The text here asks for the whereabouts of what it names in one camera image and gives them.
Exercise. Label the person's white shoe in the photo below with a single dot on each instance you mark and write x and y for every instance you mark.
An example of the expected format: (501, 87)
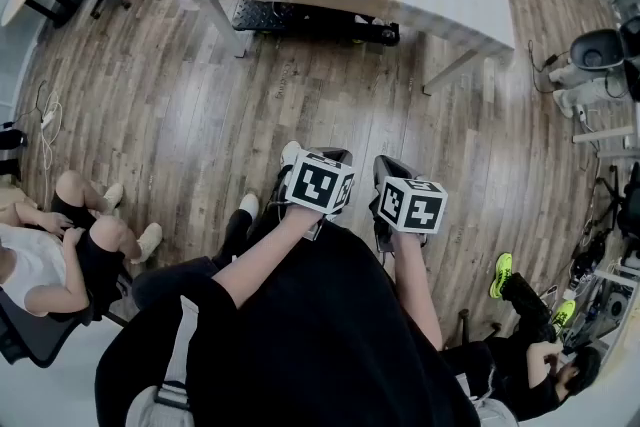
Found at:
(290, 152)
(248, 204)

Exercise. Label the black platform trolley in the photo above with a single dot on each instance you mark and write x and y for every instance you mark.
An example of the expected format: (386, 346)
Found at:
(280, 17)

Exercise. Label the person's right forearm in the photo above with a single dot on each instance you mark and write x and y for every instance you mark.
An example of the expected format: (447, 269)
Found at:
(415, 285)

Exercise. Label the person's black clothing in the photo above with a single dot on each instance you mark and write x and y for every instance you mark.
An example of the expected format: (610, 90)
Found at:
(310, 340)

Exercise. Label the white table leg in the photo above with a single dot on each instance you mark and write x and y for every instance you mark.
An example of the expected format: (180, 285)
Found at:
(457, 70)
(225, 27)

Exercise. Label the black oval backpack shell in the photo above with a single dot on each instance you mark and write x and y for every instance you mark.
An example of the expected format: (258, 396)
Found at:
(595, 47)

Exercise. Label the person's left forearm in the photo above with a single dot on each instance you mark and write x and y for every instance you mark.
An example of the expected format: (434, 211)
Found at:
(265, 255)

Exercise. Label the neon yellow sneaker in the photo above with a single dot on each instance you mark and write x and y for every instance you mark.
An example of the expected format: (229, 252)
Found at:
(563, 315)
(502, 275)

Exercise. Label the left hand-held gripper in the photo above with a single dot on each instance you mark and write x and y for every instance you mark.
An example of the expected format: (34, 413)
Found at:
(315, 182)

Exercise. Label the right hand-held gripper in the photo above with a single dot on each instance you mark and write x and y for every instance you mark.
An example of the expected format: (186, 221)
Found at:
(410, 210)

